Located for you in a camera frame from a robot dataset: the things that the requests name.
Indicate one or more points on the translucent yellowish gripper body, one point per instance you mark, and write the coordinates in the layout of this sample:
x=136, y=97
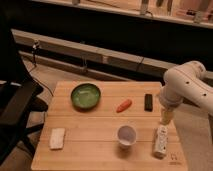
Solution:
x=166, y=115

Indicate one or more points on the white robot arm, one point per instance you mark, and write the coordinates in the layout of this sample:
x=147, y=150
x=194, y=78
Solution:
x=185, y=81

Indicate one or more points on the green ceramic bowl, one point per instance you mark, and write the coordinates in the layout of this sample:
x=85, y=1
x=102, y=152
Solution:
x=85, y=96

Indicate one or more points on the black rectangular block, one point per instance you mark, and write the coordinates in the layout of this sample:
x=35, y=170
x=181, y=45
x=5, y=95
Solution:
x=148, y=102

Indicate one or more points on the orange carrot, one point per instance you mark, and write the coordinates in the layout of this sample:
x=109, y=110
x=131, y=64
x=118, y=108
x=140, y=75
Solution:
x=124, y=105

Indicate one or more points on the white paper cup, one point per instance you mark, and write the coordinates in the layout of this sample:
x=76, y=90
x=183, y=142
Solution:
x=126, y=136

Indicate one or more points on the white sponge block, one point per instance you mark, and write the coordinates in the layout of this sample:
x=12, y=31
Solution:
x=57, y=138

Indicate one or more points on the black office chair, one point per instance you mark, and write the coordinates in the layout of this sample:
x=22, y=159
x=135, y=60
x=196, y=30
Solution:
x=18, y=96

